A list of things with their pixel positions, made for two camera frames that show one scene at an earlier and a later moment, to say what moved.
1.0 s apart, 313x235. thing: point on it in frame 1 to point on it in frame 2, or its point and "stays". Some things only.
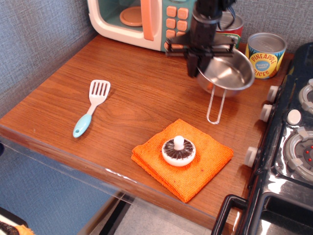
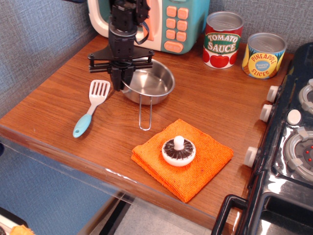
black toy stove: x=280 y=196 stays
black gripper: x=199 y=46 to x=122 y=52
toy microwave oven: x=150 y=22 stays
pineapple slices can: x=266 y=51 stays
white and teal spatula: x=99 y=91 stays
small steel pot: x=234 y=72 to x=150 y=86
